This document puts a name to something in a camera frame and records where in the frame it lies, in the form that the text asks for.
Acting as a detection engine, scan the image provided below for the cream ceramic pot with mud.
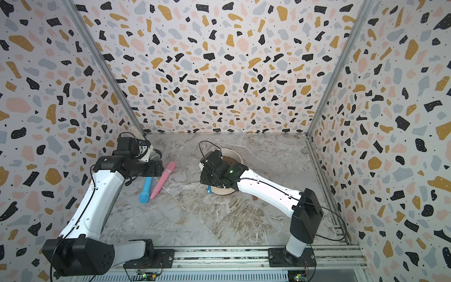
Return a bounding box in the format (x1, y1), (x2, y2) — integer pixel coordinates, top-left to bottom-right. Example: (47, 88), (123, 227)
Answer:
(199, 148), (245, 196)

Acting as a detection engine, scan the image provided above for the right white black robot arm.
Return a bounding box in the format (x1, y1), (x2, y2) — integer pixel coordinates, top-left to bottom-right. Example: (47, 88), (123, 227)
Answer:
(200, 150), (324, 259)

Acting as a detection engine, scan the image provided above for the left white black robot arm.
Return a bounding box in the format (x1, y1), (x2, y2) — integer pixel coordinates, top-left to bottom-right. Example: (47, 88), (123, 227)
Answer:
(42, 155), (164, 277)

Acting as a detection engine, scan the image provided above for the pink silicone tool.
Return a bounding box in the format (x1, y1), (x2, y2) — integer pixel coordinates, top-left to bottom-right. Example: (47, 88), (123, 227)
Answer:
(150, 161), (176, 199)

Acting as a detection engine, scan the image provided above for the blue silicone tool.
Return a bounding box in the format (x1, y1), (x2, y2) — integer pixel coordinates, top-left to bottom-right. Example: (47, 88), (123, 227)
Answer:
(139, 177), (153, 204)

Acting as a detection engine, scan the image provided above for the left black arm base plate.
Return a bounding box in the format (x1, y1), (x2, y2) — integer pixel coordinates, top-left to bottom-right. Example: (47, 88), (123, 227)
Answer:
(123, 249), (175, 269)

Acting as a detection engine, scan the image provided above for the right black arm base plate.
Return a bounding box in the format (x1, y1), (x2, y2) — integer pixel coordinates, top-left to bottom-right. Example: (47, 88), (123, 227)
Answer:
(268, 247), (317, 267)

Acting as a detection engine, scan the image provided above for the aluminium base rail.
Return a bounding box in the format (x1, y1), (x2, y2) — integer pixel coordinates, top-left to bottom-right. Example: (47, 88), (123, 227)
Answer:
(68, 244), (369, 282)

